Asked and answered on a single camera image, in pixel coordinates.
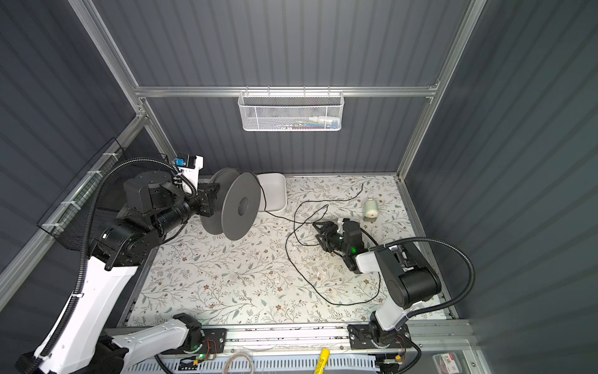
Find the beige cable loop front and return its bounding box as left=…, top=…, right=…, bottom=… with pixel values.
left=223, top=352, right=255, bottom=374

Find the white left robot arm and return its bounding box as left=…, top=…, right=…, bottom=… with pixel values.
left=16, top=157, right=221, bottom=373

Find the yellow marker front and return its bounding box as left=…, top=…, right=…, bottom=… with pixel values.
left=314, top=348, right=330, bottom=374

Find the white wire mesh basket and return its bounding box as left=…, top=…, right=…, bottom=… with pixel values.
left=238, top=92, right=345, bottom=132

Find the black wire wall basket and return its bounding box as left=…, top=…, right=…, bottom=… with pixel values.
left=37, top=138, right=170, bottom=251

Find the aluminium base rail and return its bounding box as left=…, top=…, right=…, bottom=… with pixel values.
left=203, top=319, right=478, bottom=355

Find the grey perforated cable spool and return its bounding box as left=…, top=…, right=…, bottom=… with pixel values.
left=200, top=168, right=261, bottom=241

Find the white plastic bin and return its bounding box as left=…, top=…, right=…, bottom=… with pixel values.
left=257, top=173, right=287, bottom=219

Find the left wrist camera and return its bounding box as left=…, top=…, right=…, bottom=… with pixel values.
left=174, top=154, right=204, bottom=185

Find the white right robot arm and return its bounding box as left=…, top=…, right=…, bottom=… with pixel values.
left=312, top=219, right=476, bottom=349

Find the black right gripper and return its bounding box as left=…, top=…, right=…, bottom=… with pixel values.
left=315, top=221, right=352, bottom=257

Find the black cable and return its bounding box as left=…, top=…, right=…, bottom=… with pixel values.
left=254, top=179, right=382, bottom=307

